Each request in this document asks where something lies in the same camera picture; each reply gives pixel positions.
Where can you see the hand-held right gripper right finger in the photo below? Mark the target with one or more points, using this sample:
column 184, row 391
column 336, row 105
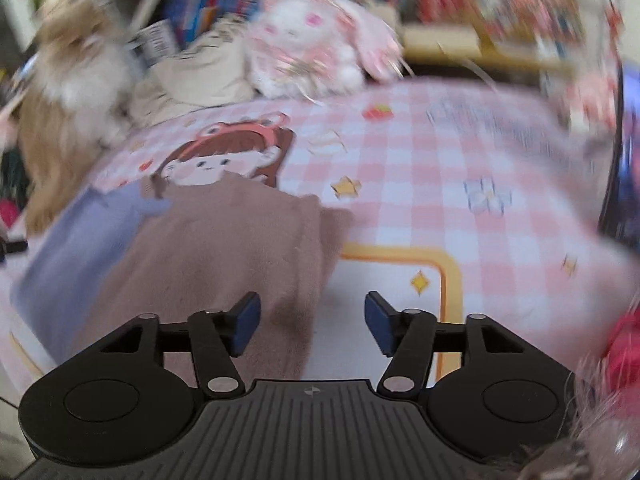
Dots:
column 377, row 323

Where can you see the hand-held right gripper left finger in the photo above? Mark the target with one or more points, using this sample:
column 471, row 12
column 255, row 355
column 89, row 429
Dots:
column 247, row 321

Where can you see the purple and brown sweater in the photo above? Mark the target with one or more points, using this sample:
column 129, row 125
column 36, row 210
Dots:
column 200, row 260

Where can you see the pink checkered printed blanket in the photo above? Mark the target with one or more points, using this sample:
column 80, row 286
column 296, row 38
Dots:
column 450, row 220

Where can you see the beige garment pile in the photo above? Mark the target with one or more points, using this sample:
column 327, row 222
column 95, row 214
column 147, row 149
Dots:
column 200, row 75

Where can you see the red cloth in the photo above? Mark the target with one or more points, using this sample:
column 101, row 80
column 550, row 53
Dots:
column 627, row 350

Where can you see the white and pink plush bunny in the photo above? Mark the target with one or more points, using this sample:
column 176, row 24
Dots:
column 305, row 45

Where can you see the wooden shelf board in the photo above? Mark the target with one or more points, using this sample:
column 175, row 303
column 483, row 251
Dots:
column 450, row 42

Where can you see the dark glossy object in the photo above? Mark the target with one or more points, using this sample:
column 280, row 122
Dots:
column 625, row 170

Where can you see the fluffy orange cat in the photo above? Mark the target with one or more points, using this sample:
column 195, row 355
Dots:
column 70, row 85

